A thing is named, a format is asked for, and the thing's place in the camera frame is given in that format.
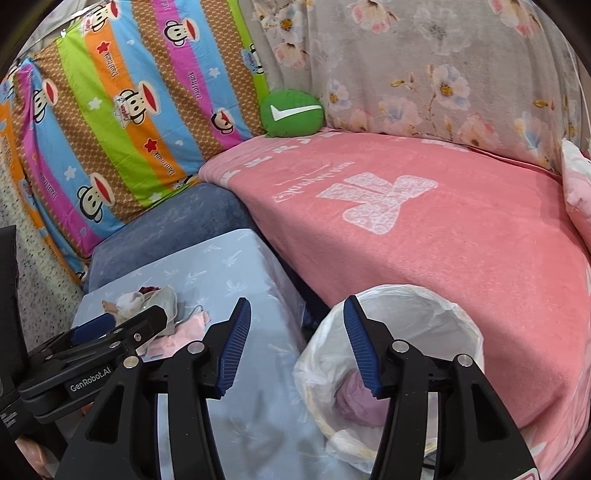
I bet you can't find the white bag-lined waste bin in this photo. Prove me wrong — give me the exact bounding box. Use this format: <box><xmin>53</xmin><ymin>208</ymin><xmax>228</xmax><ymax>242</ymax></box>
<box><xmin>293</xmin><ymin>284</ymin><xmax>485</xmax><ymax>476</ymax></box>

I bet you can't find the speckled white cloth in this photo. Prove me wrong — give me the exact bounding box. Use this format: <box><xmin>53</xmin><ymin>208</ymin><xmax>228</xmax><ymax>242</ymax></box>
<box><xmin>0</xmin><ymin>157</ymin><xmax>86</xmax><ymax>352</ymax></box>

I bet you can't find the blue-grey velvet cushion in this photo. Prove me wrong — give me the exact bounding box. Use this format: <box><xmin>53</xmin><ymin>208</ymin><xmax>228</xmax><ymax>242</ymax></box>
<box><xmin>88</xmin><ymin>182</ymin><xmax>259</xmax><ymax>294</ymax></box>

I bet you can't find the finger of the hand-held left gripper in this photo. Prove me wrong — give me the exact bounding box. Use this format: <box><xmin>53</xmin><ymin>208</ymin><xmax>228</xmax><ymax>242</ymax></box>
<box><xmin>69</xmin><ymin>315</ymin><xmax>117</xmax><ymax>347</ymax></box>
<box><xmin>48</xmin><ymin>305</ymin><xmax>168</xmax><ymax>371</ymax></box>

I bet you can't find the purple crumpled wad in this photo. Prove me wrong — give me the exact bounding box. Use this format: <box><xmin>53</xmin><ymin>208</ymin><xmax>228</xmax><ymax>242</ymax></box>
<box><xmin>332</xmin><ymin>369</ymin><xmax>389</xmax><ymax>428</ymax></box>

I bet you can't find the striped monkey print pillow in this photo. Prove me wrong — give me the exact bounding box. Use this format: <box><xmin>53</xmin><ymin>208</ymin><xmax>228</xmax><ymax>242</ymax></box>
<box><xmin>0</xmin><ymin>76</ymin><xmax>88</xmax><ymax>283</ymax></box>
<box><xmin>11</xmin><ymin>0</ymin><xmax>271</xmax><ymax>273</ymax></box>

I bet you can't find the pink face mask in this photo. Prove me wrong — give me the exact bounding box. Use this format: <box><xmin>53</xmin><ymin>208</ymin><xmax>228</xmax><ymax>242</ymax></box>
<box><xmin>147</xmin><ymin>310</ymin><xmax>214</xmax><ymax>361</ymax></box>

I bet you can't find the grey floral pillow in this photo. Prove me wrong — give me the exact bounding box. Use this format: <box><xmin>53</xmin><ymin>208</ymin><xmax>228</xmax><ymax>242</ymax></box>
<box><xmin>252</xmin><ymin>0</ymin><xmax>587</xmax><ymax>174</ymax></box>

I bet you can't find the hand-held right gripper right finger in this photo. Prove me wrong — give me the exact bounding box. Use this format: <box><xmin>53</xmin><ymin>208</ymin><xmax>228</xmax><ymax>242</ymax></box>
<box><xmin>344</xmin><ymin>295</ymin><xmax>539</xmax><ymax>480</ymax></box>

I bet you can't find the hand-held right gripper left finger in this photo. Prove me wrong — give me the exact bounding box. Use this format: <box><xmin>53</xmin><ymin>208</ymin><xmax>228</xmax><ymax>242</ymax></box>
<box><xmin>58</xmin><ymin>298</ymin><xmax>252</xmax><ymax>480</ymax></box>

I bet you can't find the light blue palm print cloth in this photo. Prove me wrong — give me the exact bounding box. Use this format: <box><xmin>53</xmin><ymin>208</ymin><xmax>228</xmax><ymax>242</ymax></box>
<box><xmin>69</xmin><ymin>228</ymin><xmax>365</xmax><ymax>480</ymax></box>

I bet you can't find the green round cushion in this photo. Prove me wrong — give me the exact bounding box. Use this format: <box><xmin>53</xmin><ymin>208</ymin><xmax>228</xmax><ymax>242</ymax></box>
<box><xmin>259</xmin><ymin>90</ymin><xmax>325</xmax><ymax>138</ymax></box>

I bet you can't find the pink fleece blanket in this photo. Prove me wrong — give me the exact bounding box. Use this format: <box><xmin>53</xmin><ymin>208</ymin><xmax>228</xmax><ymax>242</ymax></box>
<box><xmin>198</xmin><ymin>127</ymin><xmax>591</xmax><ymax>480</ymax></box>

